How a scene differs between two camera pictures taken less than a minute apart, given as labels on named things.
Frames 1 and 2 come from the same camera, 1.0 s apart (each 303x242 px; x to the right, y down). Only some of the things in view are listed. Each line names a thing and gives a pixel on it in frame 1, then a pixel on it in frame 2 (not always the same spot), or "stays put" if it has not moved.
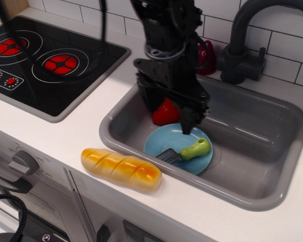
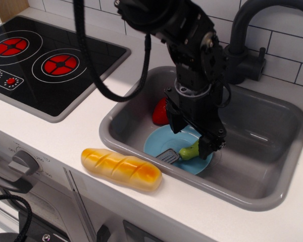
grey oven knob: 24,161 stays put
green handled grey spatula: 200,146 stays put
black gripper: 178,81 → 201,113
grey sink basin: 259,134 stays put
